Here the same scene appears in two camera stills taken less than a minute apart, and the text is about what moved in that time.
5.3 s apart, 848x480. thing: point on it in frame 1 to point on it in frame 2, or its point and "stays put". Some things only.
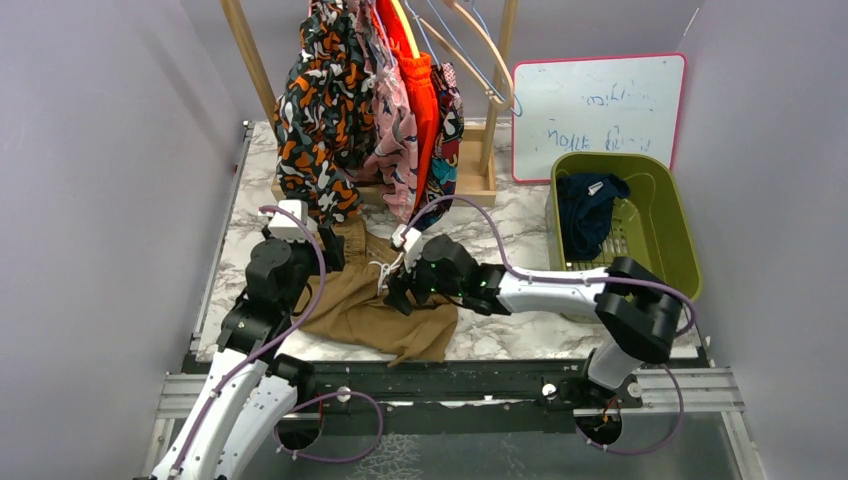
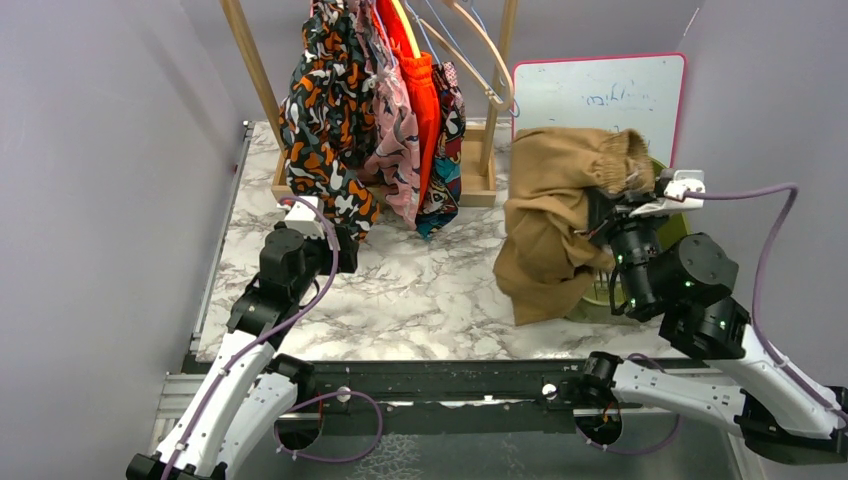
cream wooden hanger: (494, 103) stays put
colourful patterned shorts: (445, 174) stays put
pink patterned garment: (393, 160) stays put
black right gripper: (400, 284) to (606, 212)
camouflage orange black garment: (324, 114) stays put
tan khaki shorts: (352, 311) to (553, 253)
